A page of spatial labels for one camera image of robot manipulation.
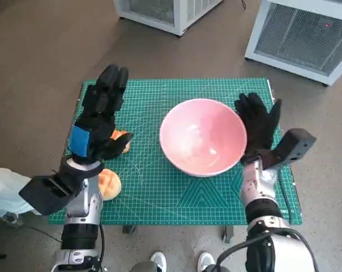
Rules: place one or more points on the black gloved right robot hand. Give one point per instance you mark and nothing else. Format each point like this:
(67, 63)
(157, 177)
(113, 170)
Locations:
(258, 124)

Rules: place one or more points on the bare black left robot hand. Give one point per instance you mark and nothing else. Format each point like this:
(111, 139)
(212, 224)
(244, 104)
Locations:
(100, 119)

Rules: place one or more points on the long braided toy bread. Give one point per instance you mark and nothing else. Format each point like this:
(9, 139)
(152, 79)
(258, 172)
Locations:
(116, 134)

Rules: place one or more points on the pink bowl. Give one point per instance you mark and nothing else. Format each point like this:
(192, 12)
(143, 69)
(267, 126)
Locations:
(202, 133)

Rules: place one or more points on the round toy bread bun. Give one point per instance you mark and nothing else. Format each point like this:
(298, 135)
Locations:
(111, 184)

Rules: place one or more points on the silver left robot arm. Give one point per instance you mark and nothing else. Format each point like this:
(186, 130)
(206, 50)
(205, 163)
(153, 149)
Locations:
(80, 204)

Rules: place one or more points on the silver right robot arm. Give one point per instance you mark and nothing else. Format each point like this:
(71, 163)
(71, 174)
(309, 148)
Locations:
(258, 198)

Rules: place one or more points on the green cutting mat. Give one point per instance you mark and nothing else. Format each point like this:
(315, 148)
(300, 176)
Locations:
(148, 192)

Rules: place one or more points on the white mesh cabinet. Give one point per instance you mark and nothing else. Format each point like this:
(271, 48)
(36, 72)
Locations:
(165, 14)
(301, 37)

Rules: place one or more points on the black table foot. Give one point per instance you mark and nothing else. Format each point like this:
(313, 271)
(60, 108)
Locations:
(129, 228)
(228, 233)

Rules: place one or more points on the white shoe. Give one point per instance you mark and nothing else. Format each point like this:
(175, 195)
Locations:
(205, 261)
(158, 260)

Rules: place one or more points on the grey leg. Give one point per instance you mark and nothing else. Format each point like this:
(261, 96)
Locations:
(144, 267)

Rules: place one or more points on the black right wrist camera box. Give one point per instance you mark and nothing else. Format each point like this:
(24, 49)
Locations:
(295, 144)

